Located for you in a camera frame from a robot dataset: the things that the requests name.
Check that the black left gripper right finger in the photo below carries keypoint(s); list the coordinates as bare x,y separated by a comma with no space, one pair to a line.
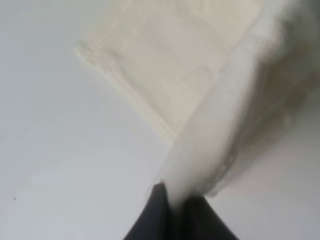
200,222

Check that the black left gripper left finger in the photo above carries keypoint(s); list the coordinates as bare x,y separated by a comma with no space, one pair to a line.
155,221

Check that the cream white towel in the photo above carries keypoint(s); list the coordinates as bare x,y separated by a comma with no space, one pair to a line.
218,80

